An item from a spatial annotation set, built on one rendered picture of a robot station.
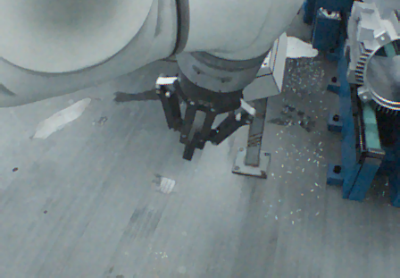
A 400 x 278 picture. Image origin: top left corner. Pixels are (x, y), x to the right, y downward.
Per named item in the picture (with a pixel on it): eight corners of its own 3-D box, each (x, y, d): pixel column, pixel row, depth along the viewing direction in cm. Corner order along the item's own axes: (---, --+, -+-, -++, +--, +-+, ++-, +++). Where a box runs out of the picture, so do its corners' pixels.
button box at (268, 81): (252, 49, 67) (241, 24, 65) (288, 39, 64) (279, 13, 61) (235, 105, 55) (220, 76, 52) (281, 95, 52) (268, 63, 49)
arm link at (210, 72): (266, 76, 32) (248, 110, 37) (281, 9, 36) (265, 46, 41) (165, 43, 32) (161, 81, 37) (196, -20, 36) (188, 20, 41)
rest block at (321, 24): (312, 40, 113) (318, 5, 105) (333, 44, 112) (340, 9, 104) (312, 49, 109) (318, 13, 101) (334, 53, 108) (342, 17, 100)
